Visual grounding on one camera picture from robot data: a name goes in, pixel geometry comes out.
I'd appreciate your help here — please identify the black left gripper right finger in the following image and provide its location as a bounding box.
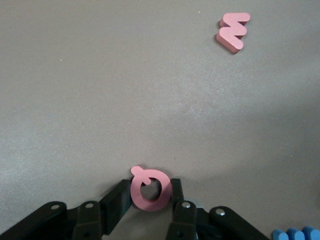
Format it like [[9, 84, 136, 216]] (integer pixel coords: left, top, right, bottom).
[[169, 177, 271, 240]]

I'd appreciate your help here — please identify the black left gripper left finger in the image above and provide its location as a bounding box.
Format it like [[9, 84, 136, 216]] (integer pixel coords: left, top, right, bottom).
[[0, 178, 132, 240]]

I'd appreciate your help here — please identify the pink capital letter Q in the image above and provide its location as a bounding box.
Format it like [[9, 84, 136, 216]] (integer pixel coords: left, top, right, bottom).
[[130, 164, 173, 213]]

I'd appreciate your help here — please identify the pink small letter w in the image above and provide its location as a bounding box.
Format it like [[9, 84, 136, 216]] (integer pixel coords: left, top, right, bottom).
[[215, 12, 252, 55]]

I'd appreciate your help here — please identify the blue small letter m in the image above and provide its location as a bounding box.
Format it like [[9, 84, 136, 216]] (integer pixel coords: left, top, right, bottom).
[[271, 225, 320, 240]]

